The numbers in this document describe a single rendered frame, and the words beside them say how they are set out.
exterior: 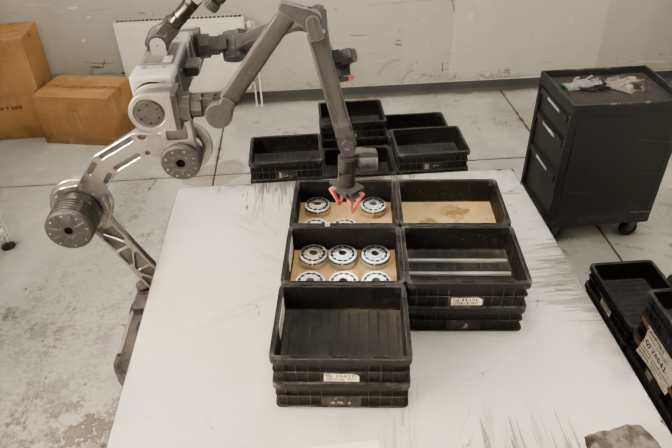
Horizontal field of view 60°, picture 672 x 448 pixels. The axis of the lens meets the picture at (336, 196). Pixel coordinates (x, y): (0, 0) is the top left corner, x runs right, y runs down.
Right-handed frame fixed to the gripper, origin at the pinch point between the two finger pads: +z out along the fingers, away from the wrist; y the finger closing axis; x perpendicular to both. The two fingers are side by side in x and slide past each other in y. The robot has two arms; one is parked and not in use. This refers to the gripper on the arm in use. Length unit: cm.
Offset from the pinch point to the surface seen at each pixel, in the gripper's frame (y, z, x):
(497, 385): -64, 36, -3
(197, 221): 74, 38, 18
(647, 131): -30, 31, -188
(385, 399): -45, 33, 28
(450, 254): -24.4, 23.0, -28.8
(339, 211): 22.8, 23.5, -18.4
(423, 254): -17.5, 23.2, -21.9
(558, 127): 7, 34, -166
